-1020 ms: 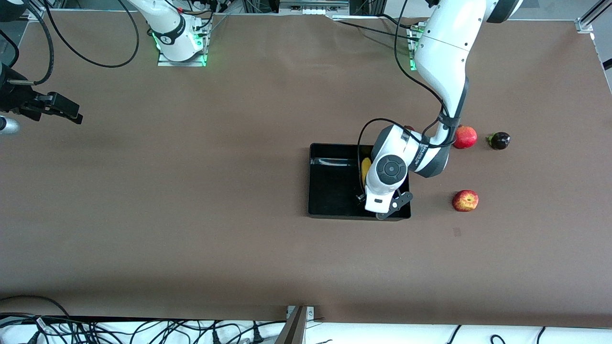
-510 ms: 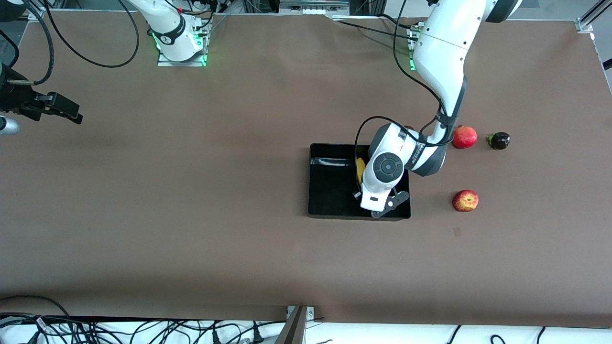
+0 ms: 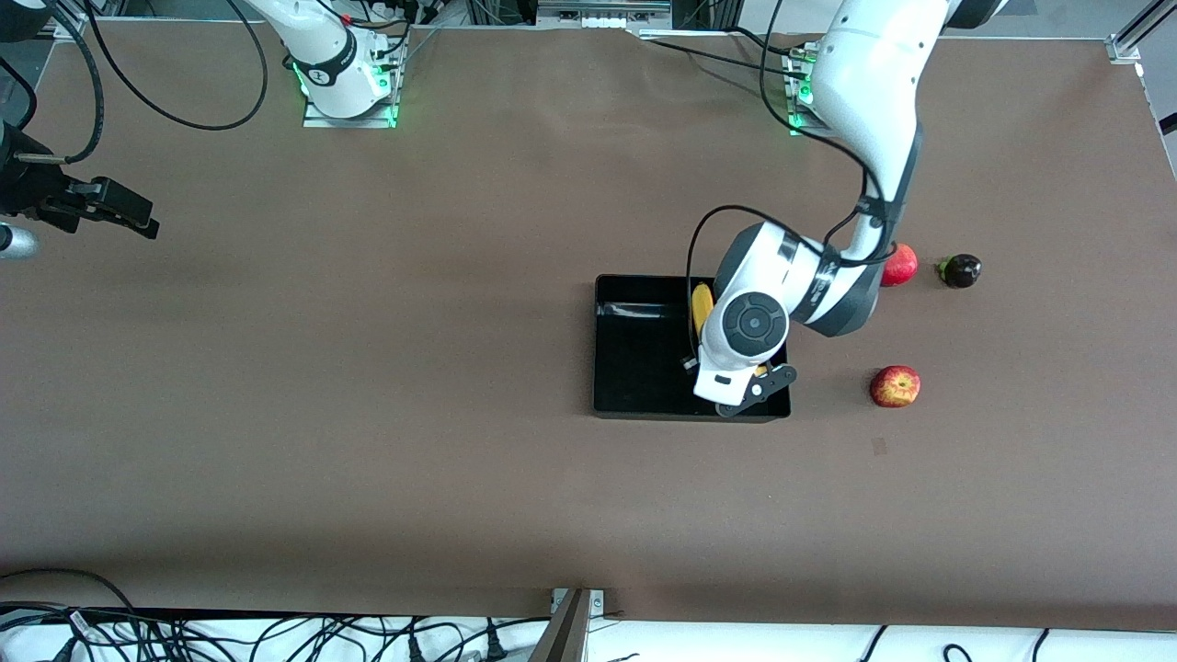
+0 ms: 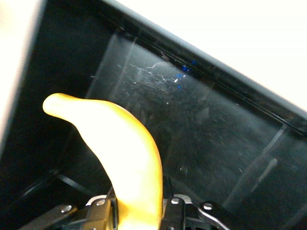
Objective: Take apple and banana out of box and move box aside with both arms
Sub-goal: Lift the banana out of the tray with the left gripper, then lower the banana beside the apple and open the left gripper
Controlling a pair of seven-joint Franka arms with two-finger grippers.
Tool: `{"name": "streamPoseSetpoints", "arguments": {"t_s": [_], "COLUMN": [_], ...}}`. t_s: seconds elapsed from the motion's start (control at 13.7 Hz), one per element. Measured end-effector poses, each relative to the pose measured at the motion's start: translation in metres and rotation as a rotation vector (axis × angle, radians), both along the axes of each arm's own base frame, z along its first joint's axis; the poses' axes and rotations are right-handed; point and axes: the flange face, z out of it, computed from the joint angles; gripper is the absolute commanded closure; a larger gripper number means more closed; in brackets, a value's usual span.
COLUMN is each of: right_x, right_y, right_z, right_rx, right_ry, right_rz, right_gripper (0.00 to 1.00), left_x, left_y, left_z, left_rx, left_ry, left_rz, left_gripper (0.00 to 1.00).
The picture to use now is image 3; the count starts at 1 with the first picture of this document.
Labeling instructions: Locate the short black cable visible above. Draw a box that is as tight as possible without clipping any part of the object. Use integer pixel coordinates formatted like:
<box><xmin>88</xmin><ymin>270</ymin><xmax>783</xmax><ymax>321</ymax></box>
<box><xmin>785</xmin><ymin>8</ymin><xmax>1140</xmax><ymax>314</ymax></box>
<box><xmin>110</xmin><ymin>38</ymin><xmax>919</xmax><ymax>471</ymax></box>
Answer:
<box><xmin>0</xmin><ymin>60</ymin><xmax>39</xmax><ymax>131</ymax></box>

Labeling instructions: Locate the long looping black cable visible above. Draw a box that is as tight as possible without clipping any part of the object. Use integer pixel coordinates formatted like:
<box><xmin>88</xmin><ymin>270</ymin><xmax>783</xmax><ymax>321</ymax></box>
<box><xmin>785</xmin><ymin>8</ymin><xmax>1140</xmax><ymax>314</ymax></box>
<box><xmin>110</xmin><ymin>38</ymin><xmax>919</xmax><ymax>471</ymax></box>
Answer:
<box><xmin>83</xmin><ymin>0</ymin><xmax>269</xmax><ymax>131</ymax></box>

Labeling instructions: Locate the dark purple mangosteen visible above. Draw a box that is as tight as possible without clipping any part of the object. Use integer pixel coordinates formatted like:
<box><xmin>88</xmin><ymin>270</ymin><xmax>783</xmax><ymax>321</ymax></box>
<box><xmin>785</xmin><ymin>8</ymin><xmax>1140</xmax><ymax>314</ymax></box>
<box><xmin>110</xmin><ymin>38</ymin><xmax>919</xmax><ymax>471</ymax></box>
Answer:
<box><xmin>934</xmin><ymin>253</ymin><xmax>983</xmax><ymax>290</ymax></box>

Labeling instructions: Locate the aluminium frame rail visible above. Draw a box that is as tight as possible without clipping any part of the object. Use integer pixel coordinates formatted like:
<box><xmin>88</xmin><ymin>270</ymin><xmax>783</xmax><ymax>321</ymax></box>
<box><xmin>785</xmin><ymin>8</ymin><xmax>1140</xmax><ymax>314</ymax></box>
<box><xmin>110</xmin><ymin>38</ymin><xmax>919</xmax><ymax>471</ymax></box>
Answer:
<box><xmin>1106</xmin><ymin>0</ymin><xmax>1177</xmax><ymax>65</ymax></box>

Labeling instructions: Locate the black base power cable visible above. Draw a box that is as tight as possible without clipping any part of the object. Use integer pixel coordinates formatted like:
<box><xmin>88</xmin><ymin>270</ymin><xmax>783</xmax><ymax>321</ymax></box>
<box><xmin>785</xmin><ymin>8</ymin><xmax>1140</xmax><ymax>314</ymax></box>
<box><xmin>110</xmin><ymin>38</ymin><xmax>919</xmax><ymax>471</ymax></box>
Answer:
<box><xmin>642</xmin><ymin>37</ymin><xmax>803</xmax><ymax>82</ymax></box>
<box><xmin>725</xmin><ymin>26</ymin><xmax>796</xmax><ymax>61</ymax></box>

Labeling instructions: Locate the black camera cable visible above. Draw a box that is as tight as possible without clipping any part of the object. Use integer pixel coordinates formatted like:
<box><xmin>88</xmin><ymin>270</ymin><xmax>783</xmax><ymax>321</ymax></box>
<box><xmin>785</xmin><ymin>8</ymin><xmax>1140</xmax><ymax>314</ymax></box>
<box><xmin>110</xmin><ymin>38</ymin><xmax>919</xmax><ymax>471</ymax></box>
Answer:
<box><xmin>682</xmin><ymin>0</ymin><xmax>898</xmax><ymax>371</ymax></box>

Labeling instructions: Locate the red pomegranate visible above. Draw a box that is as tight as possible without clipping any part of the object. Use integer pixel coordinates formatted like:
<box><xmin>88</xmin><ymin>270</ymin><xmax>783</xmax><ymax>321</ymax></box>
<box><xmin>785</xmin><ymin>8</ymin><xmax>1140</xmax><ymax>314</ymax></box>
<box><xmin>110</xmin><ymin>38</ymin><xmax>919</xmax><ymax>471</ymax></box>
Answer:
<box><xmin>881</xmin><ymin>243</ymin><xmax>920</xmax><ymax>288</ymax></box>

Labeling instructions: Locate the black plastic box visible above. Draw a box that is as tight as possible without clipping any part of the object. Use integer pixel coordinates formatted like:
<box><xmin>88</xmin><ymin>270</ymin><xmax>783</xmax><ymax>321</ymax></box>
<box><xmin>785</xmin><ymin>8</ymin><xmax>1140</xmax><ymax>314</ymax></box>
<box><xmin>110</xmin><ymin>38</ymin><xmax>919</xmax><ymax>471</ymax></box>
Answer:
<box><xmin>591</xmin><ymin>274</ymin><xmax>792</xmax><ymax>426</ymax></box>

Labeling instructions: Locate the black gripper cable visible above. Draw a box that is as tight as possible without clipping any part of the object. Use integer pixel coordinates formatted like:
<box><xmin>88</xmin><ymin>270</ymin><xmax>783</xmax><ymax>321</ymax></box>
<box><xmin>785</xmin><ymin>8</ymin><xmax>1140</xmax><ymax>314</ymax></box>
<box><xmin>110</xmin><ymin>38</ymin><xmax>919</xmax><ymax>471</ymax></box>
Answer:
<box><xmin>17</xmin><ymin>0</ymin><xmax>106</xmax><ymax>165</ymax></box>

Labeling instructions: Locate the dark aluminium profile bar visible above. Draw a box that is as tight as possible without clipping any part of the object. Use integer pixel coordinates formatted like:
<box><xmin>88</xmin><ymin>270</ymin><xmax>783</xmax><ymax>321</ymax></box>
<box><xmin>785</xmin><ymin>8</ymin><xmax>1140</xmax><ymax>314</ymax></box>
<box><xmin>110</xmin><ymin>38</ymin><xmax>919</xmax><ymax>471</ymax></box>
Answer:
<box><xmin>529</xmin><ymin>588</ymin><xmax>594</xmax><ymax>662</ymax></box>

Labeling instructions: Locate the black floor cable loop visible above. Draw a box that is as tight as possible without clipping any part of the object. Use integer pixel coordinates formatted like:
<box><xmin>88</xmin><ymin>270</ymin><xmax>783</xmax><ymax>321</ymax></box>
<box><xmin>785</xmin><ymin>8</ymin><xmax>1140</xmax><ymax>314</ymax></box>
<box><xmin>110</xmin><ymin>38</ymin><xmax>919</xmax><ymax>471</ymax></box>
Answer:
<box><xmin>0</xmin><ymin>567</ymin><xmax>141</xmax><ymax>615</ymax></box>

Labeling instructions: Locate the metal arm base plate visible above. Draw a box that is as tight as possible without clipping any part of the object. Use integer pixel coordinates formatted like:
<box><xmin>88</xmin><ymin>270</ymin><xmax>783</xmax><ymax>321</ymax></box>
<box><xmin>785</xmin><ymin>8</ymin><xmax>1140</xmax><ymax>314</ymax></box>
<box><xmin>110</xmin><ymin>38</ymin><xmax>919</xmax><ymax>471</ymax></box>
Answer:
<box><xmin>782</xmin><ymin>46</ymin><xmax>828</xmax><ymax>138</ymax></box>
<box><xmin>303</xmin><ymin>53</ymin><xmax>399</xmax><ymax>129</ymax></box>

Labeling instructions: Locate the yellow banana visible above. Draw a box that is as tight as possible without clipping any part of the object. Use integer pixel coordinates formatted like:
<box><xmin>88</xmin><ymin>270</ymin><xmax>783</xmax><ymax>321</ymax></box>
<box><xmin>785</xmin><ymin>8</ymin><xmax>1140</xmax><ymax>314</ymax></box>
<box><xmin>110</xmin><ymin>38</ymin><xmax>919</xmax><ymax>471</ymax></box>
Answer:
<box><xmin>691</xmin><ymin>282</ymin><xmax>770</xmax><ymax>379</ymax></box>

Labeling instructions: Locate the red yellow apple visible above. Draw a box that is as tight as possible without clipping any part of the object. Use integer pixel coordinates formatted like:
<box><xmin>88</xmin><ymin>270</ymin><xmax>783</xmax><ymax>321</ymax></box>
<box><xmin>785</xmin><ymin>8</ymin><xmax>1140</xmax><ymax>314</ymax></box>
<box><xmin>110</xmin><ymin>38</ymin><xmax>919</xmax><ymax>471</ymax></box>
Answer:
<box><xmin>870</xmin><ymin>365</ymin><xmax>921</xmax><ymax>408</ymax></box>

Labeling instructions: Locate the grey power strip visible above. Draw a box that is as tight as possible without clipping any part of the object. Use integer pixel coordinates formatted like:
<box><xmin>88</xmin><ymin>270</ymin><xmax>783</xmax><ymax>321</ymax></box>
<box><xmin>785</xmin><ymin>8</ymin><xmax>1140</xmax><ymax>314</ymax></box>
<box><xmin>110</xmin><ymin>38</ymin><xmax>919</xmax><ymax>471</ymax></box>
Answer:
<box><xmin>538</xmin><ymin>0</ymin><xmax>672</xmax><ymax>30</ymax></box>

